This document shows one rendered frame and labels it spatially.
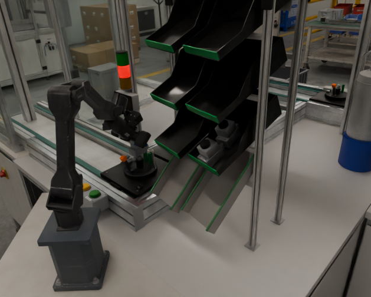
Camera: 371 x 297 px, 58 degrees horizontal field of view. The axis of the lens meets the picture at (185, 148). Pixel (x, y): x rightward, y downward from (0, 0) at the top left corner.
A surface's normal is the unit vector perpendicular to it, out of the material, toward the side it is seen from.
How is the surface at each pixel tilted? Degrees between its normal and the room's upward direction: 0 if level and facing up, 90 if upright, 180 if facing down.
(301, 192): 0
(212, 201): 45
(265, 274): 0
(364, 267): 90
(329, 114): 90
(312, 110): 90
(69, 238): 0
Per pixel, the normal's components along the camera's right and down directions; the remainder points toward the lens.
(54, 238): -0.04, -0.88
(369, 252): -0.69, 0.37
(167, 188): -0.60, -0.40
